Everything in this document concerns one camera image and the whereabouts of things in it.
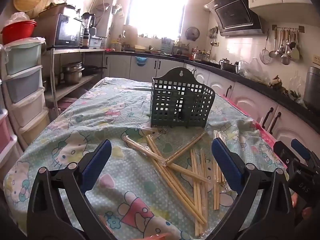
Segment plastic bag of greens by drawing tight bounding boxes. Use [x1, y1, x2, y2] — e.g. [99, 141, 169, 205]
[287, 70, 306, 103]

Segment metal shelf rack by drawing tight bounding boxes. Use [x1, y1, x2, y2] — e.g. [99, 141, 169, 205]
[41, 47, 107, 114]

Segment hanging wire strainer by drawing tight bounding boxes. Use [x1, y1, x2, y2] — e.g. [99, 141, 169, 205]
[260, 29, 272, 64]

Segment black range hood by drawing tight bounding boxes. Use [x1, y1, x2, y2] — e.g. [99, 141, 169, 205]
[205, 0, 265, 37]

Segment black kitchen countertop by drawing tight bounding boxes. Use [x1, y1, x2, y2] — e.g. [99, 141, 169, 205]
[105, 50, 320, 117]

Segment red plastic basin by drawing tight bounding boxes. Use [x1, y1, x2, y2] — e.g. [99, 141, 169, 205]
[1, 20, 38, 45]

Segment green plastic utensil basket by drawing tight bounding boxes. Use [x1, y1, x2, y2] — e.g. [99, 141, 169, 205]
[150, 67, 216, 128]

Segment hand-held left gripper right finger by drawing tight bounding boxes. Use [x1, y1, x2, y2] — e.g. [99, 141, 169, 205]
[211, 137, 295, 240]

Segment row of hanging kitchen utensils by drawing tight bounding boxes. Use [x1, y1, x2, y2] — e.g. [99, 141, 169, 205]
[269, 25, 306, 65]

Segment clear plastic bags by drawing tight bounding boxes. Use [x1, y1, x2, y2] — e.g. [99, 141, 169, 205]
[237, 57, 272, 84]

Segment black blender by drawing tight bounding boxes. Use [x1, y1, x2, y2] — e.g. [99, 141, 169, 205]
[81, 12, 96, 48]

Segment steel cooking pot with lid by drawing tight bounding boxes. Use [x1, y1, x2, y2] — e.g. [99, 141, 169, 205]
[191, 51, 210, 62]

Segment pile of wooden chopsticks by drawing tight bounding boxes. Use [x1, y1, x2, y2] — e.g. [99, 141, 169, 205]
[122, 129, 237, 237]

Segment green countertop cutlery holder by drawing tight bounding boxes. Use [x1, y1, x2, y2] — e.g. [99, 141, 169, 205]
[161, 37, 173, 53]

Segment black microwave oven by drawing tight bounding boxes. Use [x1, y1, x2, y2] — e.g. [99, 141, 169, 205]
[53, 13, 85, 48]

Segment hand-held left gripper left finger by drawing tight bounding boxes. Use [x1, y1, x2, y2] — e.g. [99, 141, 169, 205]
[26, 139, 116, 240]

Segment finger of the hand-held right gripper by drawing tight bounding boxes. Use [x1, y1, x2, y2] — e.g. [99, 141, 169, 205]
[291, 138, 319, 171]
[273, 141, 297, 168]

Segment stacked steel pots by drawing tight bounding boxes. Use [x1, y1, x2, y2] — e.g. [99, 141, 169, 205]
[61, 61, 85, 85]

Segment pink plastic table cover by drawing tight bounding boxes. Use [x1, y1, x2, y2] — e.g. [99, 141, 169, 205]
[225, 97, 278, 140]

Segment black frying pan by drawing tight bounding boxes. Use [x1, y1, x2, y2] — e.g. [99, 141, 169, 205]
[82, 65, 107, 77]

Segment pastel plastic drawer tower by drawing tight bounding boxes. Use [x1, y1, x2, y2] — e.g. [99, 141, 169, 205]
[0, 37, 50, 153]

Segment ginger root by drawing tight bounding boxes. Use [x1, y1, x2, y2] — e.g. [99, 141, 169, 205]
[270, 75, 283, 88]

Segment small round wall fan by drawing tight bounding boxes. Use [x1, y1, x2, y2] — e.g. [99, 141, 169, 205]
[185, 27, 200, 40]

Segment person's right hand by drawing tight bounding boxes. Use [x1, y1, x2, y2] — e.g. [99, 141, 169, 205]
[291, 194, 312, 222]

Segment kitchen window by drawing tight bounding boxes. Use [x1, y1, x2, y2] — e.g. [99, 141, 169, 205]
[125, 0, 189, 39]

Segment cartoon printed tablecloth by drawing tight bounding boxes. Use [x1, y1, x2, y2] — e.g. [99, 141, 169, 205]
[4, 76, 288, 240]

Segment grey kitchen appliance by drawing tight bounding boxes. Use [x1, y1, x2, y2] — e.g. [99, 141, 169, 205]
[304, 66, 320, 110]

